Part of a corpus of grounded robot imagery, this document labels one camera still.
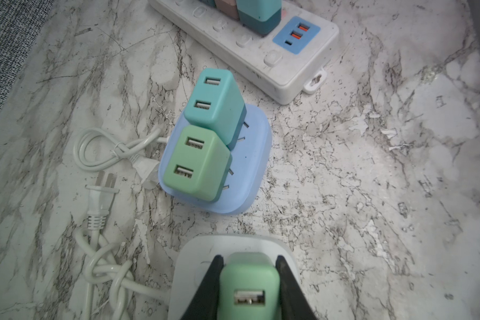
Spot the blue square power strip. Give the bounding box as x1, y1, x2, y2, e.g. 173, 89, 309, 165
158, 104, 272, 215

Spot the pink plug cube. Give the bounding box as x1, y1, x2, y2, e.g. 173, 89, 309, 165
215, 0, 239, 21

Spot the white square power strip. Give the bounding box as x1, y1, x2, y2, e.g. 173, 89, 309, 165
168, 234, 300, 319

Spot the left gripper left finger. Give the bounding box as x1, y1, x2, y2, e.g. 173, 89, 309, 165
181, 255, 224, 320

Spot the teal plug cube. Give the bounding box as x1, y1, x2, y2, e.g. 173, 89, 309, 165
200, 0, 216, 8
184, 68, 247, 150
237, 0, 282, 36

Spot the long white power strip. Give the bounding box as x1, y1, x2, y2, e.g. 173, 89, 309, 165
150, 1, 339, 105

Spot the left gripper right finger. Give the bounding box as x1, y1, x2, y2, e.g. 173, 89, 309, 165
275, 255, 317, 320

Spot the green plug cube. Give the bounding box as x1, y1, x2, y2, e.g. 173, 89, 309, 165
163, 125, 233, 202
217, 252, 281, 319

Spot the square strip white cable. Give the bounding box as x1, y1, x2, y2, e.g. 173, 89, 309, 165
73, 171, 173, 320

